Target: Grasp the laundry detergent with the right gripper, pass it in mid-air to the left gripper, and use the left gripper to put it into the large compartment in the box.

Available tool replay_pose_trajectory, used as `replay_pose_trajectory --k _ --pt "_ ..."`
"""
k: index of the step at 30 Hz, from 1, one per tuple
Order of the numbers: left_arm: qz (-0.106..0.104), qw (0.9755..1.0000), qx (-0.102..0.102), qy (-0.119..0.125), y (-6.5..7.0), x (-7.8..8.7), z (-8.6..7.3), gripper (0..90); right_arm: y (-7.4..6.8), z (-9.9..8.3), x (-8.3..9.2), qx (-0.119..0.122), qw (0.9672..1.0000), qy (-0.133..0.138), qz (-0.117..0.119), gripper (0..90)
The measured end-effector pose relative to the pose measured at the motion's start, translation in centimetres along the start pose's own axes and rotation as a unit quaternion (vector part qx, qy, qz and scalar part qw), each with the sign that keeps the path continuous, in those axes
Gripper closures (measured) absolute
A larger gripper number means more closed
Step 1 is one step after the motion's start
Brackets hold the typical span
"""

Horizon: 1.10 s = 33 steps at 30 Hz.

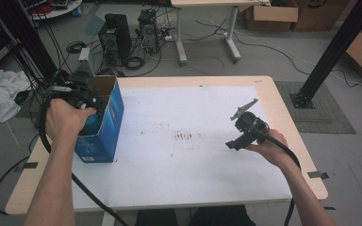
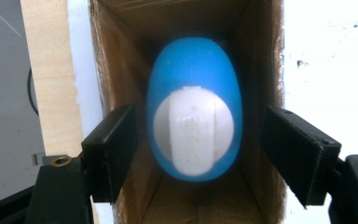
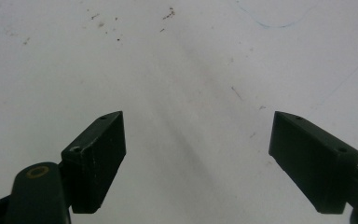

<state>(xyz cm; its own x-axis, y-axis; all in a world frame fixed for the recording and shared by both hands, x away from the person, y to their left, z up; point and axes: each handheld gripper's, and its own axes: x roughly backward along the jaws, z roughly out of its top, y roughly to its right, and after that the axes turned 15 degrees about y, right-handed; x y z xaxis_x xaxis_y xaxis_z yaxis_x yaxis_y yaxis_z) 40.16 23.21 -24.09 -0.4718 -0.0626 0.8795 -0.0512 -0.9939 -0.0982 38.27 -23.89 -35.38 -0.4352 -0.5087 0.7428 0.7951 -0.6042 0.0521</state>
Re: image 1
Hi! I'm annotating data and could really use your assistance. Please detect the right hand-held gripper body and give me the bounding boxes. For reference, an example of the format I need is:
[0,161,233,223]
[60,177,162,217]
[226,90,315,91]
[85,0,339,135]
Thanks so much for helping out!
[230,98,270,144]

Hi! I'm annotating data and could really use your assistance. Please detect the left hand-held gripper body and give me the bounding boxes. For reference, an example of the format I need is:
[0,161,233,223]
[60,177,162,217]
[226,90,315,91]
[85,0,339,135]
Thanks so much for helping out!
[51,59,107,117]

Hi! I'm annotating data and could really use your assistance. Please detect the blue cardboard box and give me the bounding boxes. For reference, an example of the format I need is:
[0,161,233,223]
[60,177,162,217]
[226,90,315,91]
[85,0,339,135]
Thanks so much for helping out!
[74,74,125,164]

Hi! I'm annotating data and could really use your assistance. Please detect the person's right hand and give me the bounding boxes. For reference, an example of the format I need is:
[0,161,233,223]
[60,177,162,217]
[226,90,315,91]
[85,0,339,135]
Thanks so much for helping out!
[246,128,298,172]

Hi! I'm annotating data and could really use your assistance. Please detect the person's left hand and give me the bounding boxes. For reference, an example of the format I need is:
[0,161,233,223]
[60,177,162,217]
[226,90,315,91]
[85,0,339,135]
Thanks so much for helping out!
[45,98,98,143]

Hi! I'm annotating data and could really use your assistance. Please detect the small white power supply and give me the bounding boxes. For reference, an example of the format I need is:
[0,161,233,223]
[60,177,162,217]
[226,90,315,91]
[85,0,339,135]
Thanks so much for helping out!
[78,46,91,62]

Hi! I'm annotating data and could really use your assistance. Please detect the black computer tower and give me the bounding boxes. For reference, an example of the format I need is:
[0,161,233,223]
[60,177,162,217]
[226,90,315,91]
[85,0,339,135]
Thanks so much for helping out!
[98,13,132,60]

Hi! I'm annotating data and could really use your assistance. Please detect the round white table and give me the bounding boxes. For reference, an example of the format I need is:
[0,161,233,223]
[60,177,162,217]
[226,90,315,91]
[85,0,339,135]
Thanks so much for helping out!
[18,0,83,22]

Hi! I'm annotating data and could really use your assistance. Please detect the grey computer tower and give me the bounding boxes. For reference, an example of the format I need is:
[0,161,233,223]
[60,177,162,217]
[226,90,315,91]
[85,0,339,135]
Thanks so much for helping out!
[137,8,158,55]

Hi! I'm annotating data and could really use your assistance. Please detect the white paper sheet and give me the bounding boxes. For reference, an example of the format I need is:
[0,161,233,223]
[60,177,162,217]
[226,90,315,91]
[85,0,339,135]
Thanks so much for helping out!
[71,85,297,211]

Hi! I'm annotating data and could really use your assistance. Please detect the dark floor mat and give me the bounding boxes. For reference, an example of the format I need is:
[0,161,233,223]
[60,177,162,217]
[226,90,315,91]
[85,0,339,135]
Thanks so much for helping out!
[274,80,356,136]

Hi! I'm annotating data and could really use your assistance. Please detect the person's black trousers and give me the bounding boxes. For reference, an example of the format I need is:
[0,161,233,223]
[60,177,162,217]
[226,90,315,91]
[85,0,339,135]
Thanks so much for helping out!
[134,205,256,226]

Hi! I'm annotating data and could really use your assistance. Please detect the grey tape strip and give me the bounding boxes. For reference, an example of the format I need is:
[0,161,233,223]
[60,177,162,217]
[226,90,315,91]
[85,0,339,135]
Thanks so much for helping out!
[13,161,40,173]
[306,170,330,181]

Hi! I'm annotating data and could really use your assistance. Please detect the white cloth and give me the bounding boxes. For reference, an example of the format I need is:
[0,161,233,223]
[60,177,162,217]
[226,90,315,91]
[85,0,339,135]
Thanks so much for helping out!
[0,69,32,126]

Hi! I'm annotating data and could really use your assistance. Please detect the small open cardboard box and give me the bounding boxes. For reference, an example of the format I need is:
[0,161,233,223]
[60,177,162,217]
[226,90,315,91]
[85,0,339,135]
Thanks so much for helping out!
[244,0,300,32]

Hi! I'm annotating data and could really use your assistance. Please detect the white desk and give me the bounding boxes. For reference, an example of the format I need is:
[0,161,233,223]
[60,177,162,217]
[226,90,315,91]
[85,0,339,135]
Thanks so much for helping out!
[170,0,272,65]

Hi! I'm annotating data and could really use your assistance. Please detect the large closed cardboard box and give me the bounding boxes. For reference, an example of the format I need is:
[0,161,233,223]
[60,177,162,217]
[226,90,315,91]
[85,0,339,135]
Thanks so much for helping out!
[291,0,351,32]

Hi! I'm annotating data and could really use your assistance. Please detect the coiled black cable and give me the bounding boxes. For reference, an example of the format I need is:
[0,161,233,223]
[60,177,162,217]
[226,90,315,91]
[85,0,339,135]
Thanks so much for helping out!
[66,40,88,54]

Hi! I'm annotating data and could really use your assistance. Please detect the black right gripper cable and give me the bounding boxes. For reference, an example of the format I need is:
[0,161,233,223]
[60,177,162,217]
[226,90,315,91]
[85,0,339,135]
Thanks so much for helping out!
[254,125,302,226]

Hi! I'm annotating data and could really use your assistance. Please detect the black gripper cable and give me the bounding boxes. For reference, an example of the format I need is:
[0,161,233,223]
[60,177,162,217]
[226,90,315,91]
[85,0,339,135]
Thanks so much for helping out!
[254,125,302,226]
[38,88,130,226]

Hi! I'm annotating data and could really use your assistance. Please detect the black cable coil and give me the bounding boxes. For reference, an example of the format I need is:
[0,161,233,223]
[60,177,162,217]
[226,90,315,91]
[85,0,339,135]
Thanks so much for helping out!
[123,56,146,71]

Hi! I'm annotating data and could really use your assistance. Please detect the black pillar with cables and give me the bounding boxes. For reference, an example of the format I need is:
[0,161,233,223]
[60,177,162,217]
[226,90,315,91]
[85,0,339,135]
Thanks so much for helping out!
[0,0,65,92]

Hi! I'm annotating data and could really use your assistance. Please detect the white floor cable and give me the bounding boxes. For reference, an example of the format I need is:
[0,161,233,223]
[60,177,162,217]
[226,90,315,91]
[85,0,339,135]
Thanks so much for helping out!
[232,29,362,93]

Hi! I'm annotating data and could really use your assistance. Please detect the black metal post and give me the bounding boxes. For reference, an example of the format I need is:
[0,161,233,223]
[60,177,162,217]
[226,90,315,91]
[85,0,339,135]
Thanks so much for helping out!
[290,0,362,109]

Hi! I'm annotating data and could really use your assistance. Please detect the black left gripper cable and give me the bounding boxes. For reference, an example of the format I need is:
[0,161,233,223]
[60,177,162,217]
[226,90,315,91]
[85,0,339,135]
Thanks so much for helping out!
[38,88,130,226]

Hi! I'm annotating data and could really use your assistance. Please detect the long black floor cable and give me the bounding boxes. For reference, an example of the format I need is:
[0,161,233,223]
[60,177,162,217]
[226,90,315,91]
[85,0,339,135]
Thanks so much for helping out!
[0,154,31,216]

